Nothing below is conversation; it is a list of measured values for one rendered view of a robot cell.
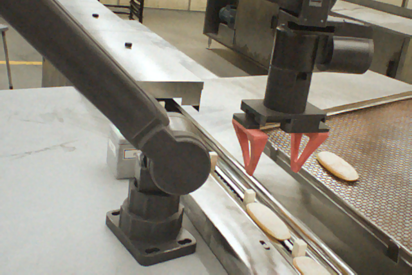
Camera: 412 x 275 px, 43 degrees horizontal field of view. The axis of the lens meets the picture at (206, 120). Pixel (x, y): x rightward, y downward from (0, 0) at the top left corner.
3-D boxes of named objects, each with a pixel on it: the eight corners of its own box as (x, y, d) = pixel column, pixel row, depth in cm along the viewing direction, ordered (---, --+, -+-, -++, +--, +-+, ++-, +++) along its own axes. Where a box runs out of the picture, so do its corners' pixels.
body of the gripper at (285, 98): (326, 126, 71) (337, 73, 69) (261, 129, 67) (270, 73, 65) (299, 110, 77) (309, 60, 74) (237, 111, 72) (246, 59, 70)
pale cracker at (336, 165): (310, 156, 90) (310, 150, 89) (329, 152, 91) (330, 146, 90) (343, 183, 81) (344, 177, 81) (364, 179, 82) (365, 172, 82)
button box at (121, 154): (102, 178, 96) (106, 121, 92) (144, 175, 99) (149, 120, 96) (113, 199, 89) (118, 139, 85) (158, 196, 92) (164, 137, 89)
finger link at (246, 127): (291, 183, 72) (304, 119, 69) (246, 187, 69) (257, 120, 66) (266, 161, 78) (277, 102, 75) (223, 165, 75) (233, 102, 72)
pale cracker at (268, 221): (239, 205, 80) (241, 199, 79) (261, 203, 81) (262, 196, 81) (273, 242, 71) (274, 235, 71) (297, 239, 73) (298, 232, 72)
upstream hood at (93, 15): (43, 8, 217) (44, -14, 215) (87, 11, 225) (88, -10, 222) (122, 113, 112) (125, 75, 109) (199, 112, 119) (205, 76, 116)
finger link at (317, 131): (320, 180, 74) (334, 118, 71) (277, 184, 71) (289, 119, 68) (294, 160, 80) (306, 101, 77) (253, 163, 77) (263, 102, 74)
